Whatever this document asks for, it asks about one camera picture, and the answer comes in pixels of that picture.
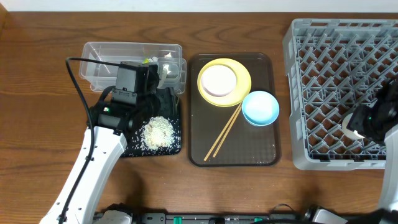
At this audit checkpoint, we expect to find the rice leftovers pile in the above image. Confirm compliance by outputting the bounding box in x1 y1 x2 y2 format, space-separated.
141 116 175 151

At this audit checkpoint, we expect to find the green snack wrapper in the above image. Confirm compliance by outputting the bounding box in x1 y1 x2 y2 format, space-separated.
143 58 153 64

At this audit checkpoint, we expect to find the white green cup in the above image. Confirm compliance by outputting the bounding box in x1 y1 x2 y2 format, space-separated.
341 112 366 139

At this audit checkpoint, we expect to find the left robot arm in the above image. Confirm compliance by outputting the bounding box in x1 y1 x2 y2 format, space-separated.
41 63 179 223

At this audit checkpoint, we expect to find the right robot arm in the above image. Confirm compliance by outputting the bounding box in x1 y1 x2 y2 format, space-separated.
347 78 397 224

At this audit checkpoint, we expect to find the black waste tray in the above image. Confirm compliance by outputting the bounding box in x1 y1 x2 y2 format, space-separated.
120 98 182 158

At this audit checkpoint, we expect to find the clear plastic waste bin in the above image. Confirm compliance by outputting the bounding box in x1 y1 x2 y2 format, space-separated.
79 42 187 95

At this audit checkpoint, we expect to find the grey dishwasher rack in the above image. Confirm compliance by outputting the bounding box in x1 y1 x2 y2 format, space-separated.
282 19 397 170

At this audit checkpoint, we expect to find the yellow plate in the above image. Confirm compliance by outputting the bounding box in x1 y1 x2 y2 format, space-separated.
197 58 251 107

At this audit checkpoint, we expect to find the wooden chopstick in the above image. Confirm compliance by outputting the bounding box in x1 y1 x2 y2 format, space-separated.
213 103 242 157
203 103 242 161

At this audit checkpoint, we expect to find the light blue bowl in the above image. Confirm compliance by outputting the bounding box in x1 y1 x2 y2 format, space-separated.
242 91 280 126

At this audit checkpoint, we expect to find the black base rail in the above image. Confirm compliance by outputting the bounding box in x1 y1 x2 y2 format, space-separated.
93 212 312 224

